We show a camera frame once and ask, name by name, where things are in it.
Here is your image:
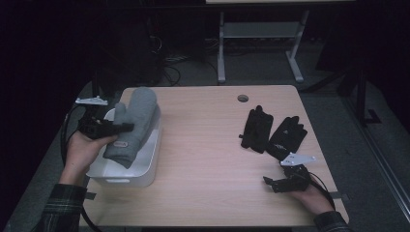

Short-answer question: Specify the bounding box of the black glove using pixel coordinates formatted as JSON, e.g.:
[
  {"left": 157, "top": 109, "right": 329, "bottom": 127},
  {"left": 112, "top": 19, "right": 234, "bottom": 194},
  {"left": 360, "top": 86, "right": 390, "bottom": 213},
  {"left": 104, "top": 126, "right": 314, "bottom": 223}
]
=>
[
  {"left": 238, "top": 104, "right": 275, "bottom": 155},
  {"left": 265, "top": 115, "right": 308, "bottom": 161}
]

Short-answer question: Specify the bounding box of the aluminium floor rail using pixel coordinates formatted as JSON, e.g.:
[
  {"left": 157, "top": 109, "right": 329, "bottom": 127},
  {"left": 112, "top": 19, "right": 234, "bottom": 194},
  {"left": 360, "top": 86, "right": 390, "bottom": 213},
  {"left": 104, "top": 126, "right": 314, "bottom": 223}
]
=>
[{"left": 340, "top": 95, "right": 410, "bottom": 215}]

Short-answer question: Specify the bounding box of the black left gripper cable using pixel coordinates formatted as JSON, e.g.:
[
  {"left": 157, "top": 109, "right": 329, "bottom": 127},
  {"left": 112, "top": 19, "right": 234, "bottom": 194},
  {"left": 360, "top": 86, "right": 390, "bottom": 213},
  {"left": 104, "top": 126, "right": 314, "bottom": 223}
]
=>
[{"left": 60, "top": 104, "right": 103, "bottom": 232}]

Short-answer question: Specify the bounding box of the white metal table frame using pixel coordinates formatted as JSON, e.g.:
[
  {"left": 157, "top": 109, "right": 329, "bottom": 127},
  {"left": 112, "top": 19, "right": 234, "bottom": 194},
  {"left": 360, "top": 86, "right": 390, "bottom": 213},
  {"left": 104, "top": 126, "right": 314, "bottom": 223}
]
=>
[{"left": 217, "top": 9, "right": 311, "bottom": 85}]

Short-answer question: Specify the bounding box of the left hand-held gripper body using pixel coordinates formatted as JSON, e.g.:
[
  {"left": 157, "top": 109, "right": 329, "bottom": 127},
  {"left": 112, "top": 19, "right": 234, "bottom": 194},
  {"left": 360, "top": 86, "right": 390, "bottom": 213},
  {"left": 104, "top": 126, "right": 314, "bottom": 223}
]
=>
[{"left": 74, "top": 95, "right": 117, "bottom": 140}]

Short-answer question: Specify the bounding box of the person's right hand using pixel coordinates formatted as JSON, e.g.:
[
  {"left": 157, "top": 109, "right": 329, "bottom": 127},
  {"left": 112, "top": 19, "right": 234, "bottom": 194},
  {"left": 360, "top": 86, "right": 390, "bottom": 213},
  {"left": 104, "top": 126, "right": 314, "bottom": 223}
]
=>
[{"left": 289, "top": 184, "right": 336, "bottom": 216}]

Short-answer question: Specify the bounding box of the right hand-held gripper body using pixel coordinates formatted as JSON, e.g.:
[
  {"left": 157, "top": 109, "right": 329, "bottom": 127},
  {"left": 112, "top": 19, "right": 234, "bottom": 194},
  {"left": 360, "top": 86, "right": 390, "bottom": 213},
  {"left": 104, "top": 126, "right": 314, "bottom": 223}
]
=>
[{"left": 272, "top": 152, "right": 317, "bottom": 194}]

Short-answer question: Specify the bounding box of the dark metal stand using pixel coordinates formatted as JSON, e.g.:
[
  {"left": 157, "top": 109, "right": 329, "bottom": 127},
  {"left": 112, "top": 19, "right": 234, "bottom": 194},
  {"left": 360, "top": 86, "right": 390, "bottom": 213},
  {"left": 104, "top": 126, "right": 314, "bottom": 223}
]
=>
[{"left": 301, "top": 61, "right": 383, "bottom": 128}]

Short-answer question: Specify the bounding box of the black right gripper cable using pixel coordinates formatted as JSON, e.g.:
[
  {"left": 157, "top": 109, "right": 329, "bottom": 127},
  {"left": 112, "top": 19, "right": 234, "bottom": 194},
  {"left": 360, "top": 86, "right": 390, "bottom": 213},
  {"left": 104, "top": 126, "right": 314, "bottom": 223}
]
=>
[{"left": 307, "top": 171, "right": 337, "bottom": 211}]

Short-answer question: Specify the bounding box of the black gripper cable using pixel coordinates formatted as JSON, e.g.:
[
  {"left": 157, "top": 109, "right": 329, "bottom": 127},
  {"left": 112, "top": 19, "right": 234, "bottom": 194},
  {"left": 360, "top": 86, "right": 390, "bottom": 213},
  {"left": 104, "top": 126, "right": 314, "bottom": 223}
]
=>
[
  {"left": 307, "top": 171, "right": 337, "bottom": 211},
  {"left": 60, "top": 104, "right": 103, "bottom": 232}
]

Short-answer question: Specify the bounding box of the person's left hand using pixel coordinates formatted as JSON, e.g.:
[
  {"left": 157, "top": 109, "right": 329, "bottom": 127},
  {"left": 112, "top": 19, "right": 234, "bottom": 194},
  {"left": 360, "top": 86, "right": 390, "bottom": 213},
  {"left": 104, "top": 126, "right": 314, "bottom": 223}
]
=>
[{"left": 59, "top": 130, "right": 119, "bottom": 187}]

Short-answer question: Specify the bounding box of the white plastic bin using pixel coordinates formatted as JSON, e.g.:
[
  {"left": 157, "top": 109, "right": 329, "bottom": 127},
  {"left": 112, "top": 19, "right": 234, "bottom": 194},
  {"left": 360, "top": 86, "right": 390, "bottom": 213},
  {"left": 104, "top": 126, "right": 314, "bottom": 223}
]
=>
[{"left": 85, "top": 106, "right": 163, "bottom": 189}]

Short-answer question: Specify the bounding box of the bundle of floor cables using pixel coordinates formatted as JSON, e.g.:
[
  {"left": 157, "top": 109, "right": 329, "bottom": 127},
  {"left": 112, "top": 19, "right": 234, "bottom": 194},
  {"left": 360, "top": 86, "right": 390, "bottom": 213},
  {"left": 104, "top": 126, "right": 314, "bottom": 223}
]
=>
[{"left": 146, "top": 33, "right": 194, "bottom": 87}]

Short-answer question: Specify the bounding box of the grey knit mitten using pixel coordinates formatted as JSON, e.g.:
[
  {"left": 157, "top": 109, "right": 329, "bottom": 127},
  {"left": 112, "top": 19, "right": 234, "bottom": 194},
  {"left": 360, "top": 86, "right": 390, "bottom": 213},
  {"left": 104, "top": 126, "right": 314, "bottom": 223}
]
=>
[{"left": 102, "top": 86, "right": 160, "bottom": 169}]

